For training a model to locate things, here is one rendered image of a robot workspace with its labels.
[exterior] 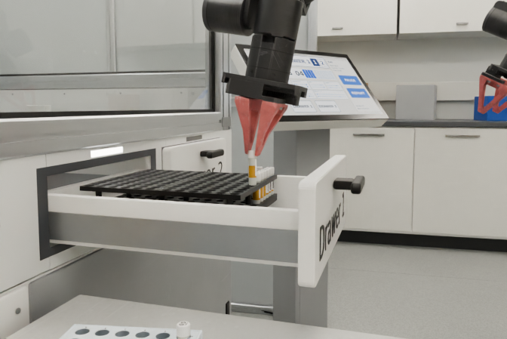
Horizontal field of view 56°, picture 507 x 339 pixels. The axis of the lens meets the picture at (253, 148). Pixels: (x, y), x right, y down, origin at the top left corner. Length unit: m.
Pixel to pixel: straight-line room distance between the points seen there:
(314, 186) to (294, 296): 1.21
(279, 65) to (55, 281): 0.39
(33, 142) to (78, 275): 0.20
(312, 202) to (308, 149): 1.11
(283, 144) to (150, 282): 0.85
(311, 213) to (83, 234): 0.29
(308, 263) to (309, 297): 1.22
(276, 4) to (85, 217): 0.35
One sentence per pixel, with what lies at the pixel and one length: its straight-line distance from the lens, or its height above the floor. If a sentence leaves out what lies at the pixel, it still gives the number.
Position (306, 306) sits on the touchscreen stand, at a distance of 1.72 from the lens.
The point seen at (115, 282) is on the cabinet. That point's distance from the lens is 0.80.
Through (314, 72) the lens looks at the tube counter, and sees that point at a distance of 1.64.
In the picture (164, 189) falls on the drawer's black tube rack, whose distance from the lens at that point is 0.61.
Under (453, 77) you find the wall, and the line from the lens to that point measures 4.24.
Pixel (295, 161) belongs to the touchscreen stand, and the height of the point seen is 0.83.
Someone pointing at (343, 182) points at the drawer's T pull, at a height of 0.91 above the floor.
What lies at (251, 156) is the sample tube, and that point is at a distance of 0.63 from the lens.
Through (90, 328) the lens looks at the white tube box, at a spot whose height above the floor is 0.80.
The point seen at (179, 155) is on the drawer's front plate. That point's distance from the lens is 0.91.
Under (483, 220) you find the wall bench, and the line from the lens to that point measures 3.64.
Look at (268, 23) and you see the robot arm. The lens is 0.61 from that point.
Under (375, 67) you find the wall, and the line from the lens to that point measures 4.19.
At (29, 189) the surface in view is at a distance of 0.62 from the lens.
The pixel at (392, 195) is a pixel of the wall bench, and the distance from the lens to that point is 3.53.
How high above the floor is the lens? 1.00
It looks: 5 degrees down
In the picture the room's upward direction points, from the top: straight up
